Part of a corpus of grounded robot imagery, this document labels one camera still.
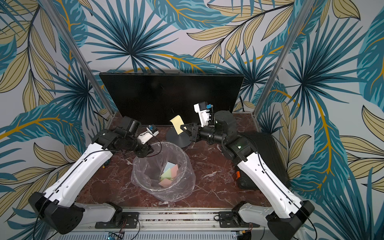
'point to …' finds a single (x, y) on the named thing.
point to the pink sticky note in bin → (165, 183)
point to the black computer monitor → (154, 99)
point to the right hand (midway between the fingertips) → (181, 127)
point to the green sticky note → (167, 174)
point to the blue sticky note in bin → (168, 165)
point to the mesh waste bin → (146, 173)
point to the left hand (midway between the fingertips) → (147, 149)
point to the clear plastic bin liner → (167, 174)
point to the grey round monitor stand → (182, 140)
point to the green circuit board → (113, 236)
